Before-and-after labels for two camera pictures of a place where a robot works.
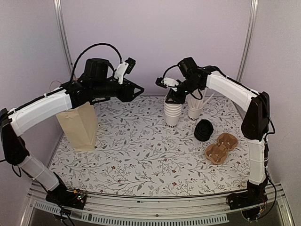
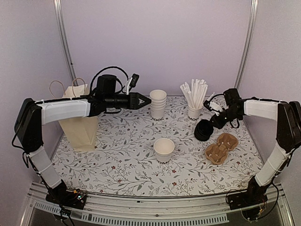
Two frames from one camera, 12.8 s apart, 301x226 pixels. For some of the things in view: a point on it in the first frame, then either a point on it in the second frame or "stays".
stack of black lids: [203, 129] stays
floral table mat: [136, 155] stays
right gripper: [177, 100] -> [216, 123]
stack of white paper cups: [172, 111] -> [158, 98]
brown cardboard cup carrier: [217, 153] stays
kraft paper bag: [80, 125] stays
